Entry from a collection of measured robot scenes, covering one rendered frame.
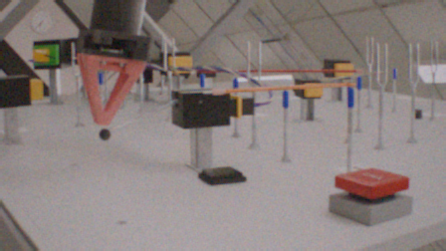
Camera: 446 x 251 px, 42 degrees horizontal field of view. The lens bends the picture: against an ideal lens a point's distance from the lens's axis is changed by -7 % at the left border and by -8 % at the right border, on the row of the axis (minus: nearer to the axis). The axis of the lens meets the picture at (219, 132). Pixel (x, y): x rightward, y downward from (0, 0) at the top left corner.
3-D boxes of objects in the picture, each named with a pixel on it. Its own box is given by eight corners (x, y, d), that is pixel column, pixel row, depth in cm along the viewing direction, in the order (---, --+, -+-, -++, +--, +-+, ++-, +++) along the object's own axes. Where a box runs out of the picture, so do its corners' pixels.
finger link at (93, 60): (121, 122, 72) (132, 41, 71) (137, 130, 66) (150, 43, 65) (66, 116, 69) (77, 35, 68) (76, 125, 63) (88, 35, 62)
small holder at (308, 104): (306, 115, 112) (306, 75, 111) (325, 123, 104) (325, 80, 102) (282, 116, 111) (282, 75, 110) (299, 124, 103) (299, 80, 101)
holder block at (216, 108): (171, 124, 73) (170, 90, 72) (216, 121, 75) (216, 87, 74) (183, 129, 69) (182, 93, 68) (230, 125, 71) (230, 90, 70)
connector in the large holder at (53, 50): (59, 64, 127) (59, 44, 127) (54, 65, 125) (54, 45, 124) (35, 65, 128) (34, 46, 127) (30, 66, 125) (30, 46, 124)
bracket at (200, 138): (184, 164, 74) (183, 123, 73) (203, 162, 75) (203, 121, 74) (198, 173, 70) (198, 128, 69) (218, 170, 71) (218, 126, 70)
